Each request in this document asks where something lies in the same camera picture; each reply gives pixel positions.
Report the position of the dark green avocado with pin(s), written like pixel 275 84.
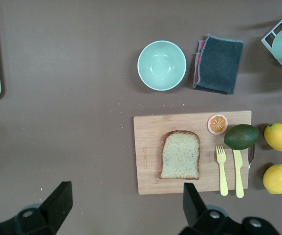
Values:
pixel 241 137

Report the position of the orange half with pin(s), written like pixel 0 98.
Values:
pixel 217 124

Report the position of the plain brown bread slice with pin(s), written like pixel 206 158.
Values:
pixel 180 156

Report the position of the yellow plastic fork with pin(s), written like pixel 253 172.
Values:
pixel 222 169

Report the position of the small metal utensil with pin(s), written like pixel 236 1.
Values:
pixel 251 159

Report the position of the pale green bowl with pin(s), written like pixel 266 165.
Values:
pixel 161 65

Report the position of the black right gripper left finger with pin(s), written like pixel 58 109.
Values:
pixel 60 203

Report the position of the yellow plastic knife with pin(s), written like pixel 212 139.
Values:
pixel 238 171

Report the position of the wooden cutting board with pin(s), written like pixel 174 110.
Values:
pixel 150 147

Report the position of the yellow lemon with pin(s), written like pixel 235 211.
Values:
pixel 277 178
pixel 280 137

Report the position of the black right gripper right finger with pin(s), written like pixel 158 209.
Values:
pixel 192 205

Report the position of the folded dark grey cloth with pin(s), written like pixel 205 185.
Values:
pixel 219 66

